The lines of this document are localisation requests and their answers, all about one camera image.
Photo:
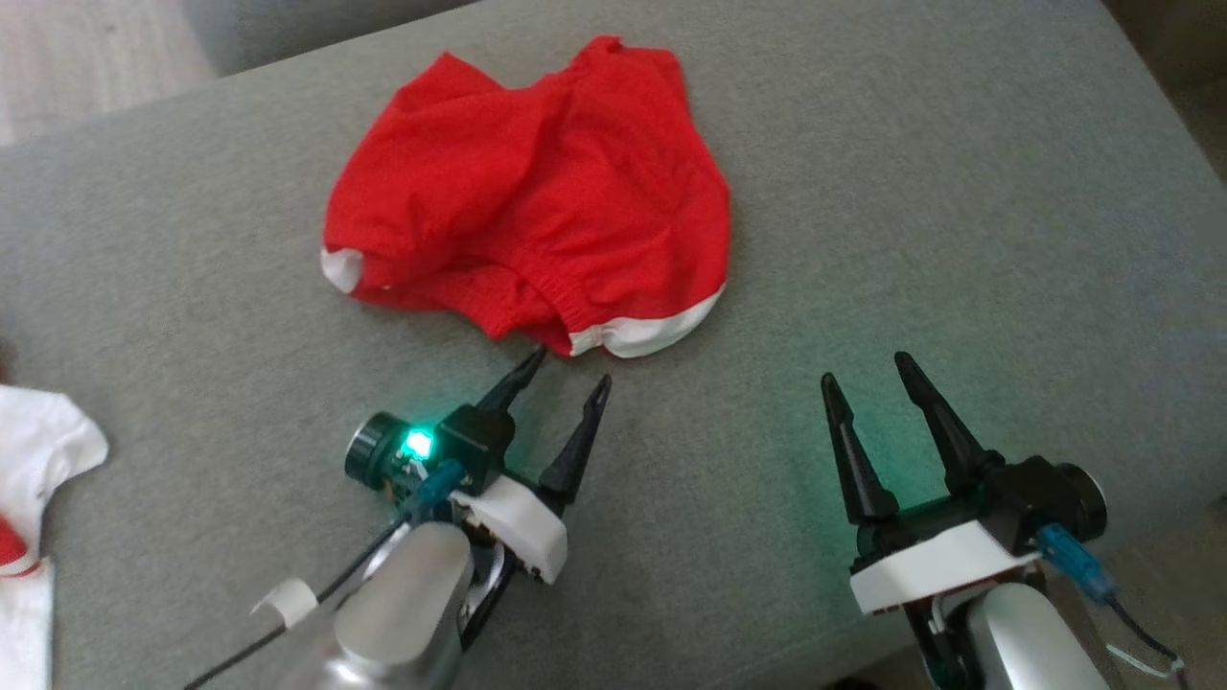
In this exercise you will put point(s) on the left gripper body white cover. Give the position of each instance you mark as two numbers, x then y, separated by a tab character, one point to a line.
522	527

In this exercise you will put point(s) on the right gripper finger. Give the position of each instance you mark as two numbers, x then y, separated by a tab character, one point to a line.
856	460
944	431

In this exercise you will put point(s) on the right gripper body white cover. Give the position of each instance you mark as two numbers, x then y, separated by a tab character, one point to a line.
939	565

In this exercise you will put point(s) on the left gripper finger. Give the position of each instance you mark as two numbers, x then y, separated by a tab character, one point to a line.
575	446
513	383

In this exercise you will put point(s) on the red shorts with white trim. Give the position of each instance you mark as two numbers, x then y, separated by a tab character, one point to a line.
537	192

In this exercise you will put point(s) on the red shirt white striped sleeves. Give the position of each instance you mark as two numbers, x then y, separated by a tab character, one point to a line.
38	450

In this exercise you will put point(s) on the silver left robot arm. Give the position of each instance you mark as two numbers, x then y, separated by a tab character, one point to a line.
403	613

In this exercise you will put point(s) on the grey fabric sofa seat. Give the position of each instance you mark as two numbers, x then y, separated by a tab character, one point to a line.
959	240

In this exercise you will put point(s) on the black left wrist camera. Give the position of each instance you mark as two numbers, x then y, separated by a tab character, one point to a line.
474	441

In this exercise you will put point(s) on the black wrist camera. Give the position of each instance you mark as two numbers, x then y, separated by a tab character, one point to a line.
474	441
1035	498

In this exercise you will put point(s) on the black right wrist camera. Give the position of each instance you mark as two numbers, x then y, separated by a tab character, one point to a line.
1035	498

